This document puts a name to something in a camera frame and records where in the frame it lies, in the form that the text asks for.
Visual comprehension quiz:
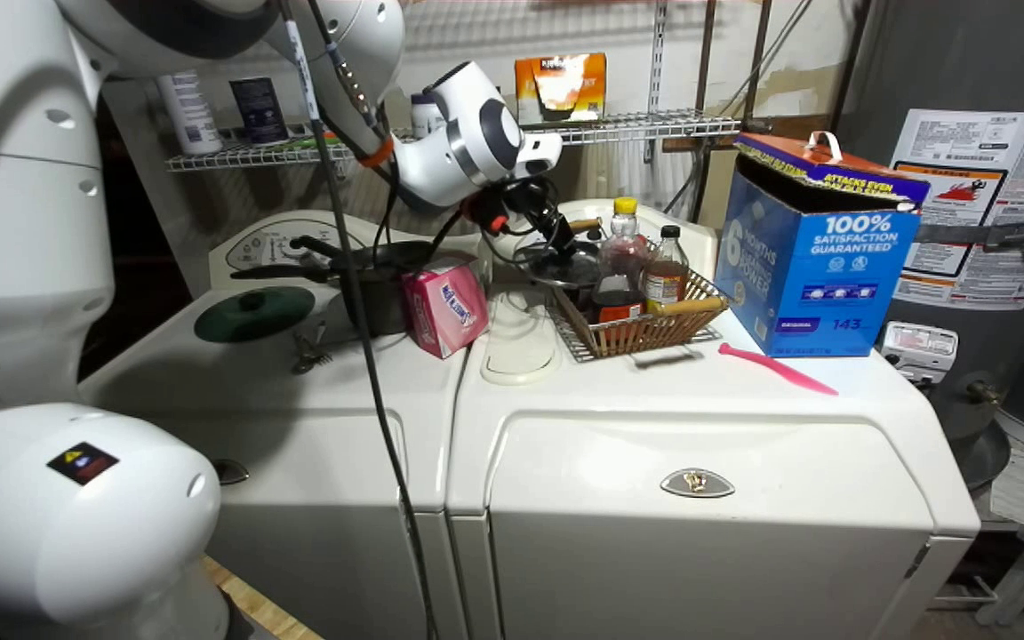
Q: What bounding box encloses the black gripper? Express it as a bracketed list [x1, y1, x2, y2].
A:
[469, 176, 596, 285]

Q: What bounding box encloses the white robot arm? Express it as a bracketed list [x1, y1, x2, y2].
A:
[0, 0, 562, 640]

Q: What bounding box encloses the dark green glass lid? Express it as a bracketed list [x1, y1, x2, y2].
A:
[196, 288, 314, 343]

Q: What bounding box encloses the yellow cap bottle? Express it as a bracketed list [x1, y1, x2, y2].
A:
[596, 194, 655, 326]

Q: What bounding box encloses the wicker basket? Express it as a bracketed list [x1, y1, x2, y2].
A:
[555, 269, 729, 358]

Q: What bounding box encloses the pink carton box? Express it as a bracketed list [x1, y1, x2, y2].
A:
[402, 264, 486, 358]

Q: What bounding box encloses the orange box on shelf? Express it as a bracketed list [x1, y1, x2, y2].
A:
[513, 52, 608, 124]

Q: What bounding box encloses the black saucepan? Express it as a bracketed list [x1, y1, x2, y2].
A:
[236, 235, 452, 335]

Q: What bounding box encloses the blue detergent box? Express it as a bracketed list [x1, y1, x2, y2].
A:
[716, 130, 929, 356]

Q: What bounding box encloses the pink plastic stick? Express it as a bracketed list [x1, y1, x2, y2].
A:
[718, 342, 836, 398]

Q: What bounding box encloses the white dryer machine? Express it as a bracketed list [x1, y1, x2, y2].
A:
[443, 194, 985, 640]

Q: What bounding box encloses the white washing machine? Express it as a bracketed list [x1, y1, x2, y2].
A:
[83, 209, 469, 640]

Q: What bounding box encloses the grey water heater tank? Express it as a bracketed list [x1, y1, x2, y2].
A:
[840, 0, 1024, 490]

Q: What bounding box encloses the wire shelf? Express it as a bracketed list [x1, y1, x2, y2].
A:
[164, 106, 766, 176]

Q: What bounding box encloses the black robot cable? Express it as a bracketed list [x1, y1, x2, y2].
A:
[278, 13, 443, 640]

